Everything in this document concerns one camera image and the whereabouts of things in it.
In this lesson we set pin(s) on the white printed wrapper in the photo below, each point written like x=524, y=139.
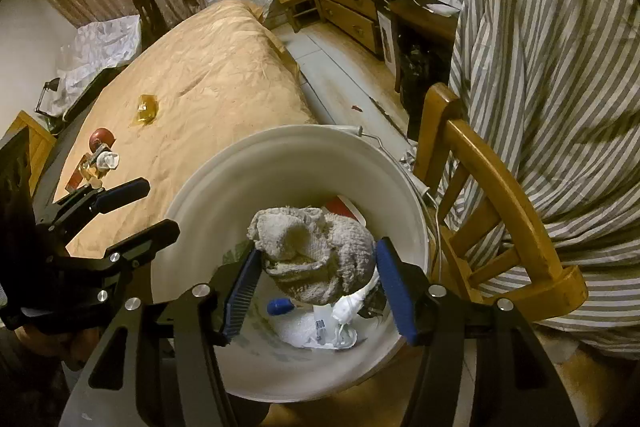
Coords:
x=320, y=328

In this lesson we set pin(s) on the white box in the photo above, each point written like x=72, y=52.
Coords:
x=386, y=36

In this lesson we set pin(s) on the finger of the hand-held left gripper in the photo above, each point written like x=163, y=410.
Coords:
x=122, y=193
x=150, y=238

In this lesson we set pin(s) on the amber glass bottle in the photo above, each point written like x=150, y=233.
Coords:
x=146, y=109

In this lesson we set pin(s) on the black desk lamp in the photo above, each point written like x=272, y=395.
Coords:
x=47, y=97

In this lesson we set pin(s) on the dark wooden chair back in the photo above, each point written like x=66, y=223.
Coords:
x=148, y=14

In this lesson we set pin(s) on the dark wooden desk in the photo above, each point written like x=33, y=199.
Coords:
x=430, y=24

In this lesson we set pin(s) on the gold foil wrapper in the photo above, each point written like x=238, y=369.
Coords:
x=92, y=175

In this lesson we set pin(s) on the grey bed sheet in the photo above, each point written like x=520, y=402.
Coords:
x=65, y=144

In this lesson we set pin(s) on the grey striped cloth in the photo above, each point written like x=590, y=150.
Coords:
x=550, y=82

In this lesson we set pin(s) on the tan bed blanket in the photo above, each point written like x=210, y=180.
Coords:
x=210, y=72

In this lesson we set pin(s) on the red and white packet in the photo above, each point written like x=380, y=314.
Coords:
x=345, y=208

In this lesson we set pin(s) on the red flat packet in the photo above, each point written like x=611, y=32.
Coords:
x=76, y=178

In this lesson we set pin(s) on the grey knitted cloth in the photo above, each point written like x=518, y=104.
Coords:
x=310, y=252

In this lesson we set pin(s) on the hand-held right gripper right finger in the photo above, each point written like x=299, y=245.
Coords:
x=395, y=292

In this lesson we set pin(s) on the wooden headboard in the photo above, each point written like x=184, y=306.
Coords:
x=32, y=142

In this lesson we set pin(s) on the black plastic bag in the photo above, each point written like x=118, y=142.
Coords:
x=417, y=67

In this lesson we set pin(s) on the white plastic bucket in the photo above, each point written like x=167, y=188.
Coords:
x=210, y=187

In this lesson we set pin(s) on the red round cap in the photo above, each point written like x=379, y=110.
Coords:
x=100, y=137

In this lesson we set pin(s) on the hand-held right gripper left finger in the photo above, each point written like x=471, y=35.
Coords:
x=240, y=292

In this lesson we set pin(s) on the crumpled plastic sheet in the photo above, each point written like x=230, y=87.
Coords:
x=100, y=47

